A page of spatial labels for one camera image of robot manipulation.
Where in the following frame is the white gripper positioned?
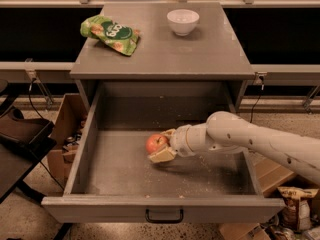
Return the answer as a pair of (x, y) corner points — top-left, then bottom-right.
(148, 125), (190, 163)

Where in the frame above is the red apple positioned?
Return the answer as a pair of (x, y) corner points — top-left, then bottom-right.
(145, 134), (168, 154)

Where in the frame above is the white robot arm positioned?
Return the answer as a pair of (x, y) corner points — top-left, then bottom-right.
(148, 111), (320, 185)

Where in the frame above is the grey open drawer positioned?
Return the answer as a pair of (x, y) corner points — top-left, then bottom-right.
(42, 81), (284, 223)

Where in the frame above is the grey cabinet counter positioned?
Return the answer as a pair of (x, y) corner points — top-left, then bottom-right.
(70, 1), (254, 107)

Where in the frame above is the left cardboard box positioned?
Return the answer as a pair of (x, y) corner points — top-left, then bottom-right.
(47, 94), (87, 186)

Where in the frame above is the cardboard box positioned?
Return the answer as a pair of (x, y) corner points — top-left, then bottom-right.
(254, 157), (320, 198)
(47, 94), (87, 186)

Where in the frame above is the right cardboard box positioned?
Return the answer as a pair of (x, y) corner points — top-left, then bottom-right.
(254, 157), (320, 198)

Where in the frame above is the green snack bag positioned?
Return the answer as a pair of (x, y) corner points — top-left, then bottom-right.
(80, 15), (140, 56)

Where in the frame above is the white ceramic bowl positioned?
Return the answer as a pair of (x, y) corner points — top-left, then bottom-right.
(167, 9), (200, 36)

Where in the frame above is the black chair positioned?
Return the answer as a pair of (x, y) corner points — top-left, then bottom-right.
(0, 79), (56, 204)

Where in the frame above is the crumpled snack bag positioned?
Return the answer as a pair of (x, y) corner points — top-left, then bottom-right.
(278, 186), (318, 231)

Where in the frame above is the black drawer handle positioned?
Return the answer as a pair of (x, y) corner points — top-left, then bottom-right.
(145, 209), (184, 224)

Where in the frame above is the black cable right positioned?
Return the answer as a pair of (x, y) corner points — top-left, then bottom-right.
(249, 75), (265, 124)

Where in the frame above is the black cable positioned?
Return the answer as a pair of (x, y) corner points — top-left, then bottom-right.
(249, 75), (265, 124)
(27, 77), (65, 190)

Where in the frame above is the black cable left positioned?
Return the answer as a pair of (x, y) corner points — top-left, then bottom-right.
(27, 77), (65, 190)

